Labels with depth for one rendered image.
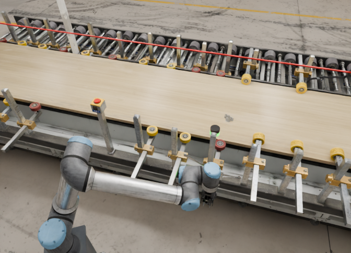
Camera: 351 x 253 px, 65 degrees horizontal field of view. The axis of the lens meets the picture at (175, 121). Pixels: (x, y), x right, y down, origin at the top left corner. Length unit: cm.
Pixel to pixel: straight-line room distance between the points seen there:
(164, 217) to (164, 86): 117
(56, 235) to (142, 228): 103
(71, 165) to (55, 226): 58
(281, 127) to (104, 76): 156
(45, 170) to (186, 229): 158
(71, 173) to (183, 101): 124
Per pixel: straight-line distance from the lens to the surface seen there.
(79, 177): 127
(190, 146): 214
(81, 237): 202
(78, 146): 135
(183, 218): 263
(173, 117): 211
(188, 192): 137
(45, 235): 179
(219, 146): 193
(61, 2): 284
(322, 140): 219
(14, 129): 268
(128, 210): 270
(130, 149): 229
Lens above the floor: 238
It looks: 45 degrees down
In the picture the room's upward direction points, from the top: 1 degrees counter-clockwise
